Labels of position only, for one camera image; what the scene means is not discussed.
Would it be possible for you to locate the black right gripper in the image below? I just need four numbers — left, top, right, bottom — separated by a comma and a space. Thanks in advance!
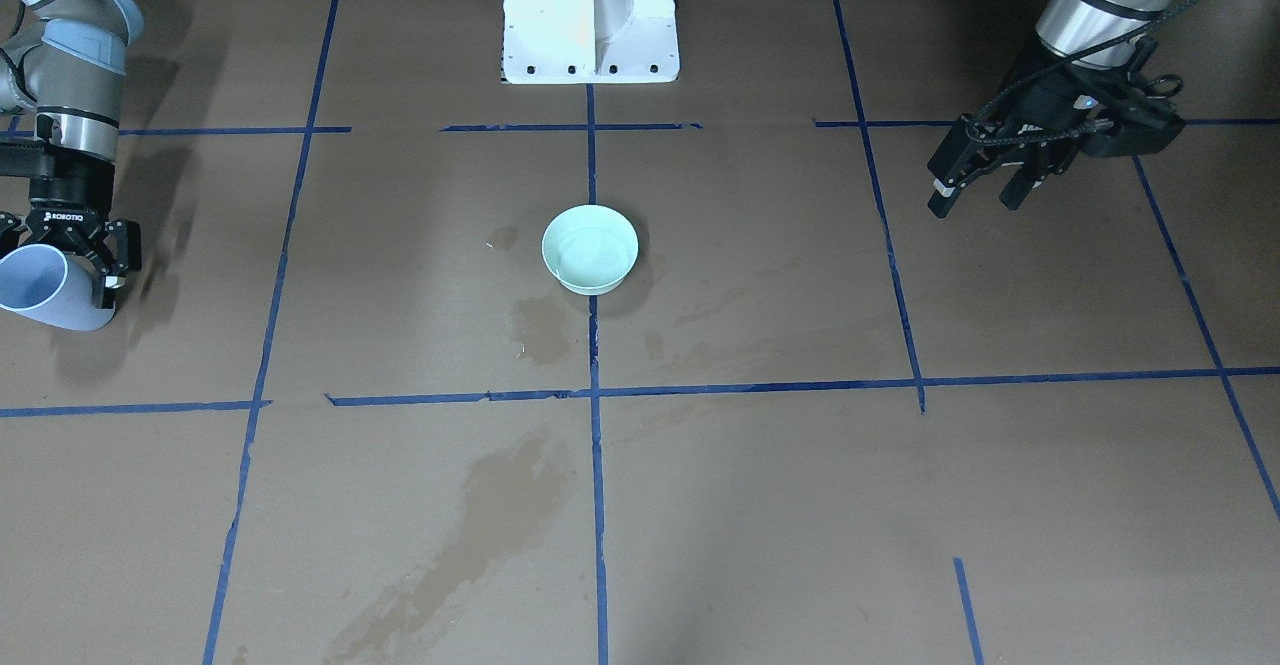
0, 173, 142, 309

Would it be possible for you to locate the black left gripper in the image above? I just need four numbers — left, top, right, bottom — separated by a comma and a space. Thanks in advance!
927, 40, 1133, 219

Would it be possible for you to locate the blue plastic cup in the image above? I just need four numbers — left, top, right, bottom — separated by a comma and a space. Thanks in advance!
1, 244, 115, 333

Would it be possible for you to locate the mint green bowl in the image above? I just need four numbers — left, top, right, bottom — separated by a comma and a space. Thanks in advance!
541, 205, 640, 295

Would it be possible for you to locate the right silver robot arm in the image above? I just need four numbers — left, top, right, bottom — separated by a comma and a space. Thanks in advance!
3, 0, 145, 309

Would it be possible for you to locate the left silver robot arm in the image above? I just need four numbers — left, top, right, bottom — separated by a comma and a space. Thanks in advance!
928, 0, 1201, 217

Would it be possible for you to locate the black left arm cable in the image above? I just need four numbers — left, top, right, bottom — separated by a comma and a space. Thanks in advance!
965, 0, 1251, 146

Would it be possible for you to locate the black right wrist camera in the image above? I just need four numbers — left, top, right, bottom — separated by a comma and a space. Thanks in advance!
0, 138, 52, 179

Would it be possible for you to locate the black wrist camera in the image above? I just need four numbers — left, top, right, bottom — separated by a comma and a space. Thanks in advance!
1080, 72, 1187, 159
0, 138, 52, 179

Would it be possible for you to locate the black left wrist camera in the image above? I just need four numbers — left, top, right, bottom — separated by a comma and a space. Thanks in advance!
1080, 72, 1187, 159

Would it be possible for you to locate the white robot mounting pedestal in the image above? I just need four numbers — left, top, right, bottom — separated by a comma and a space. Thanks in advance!
500, 0, 681, 84

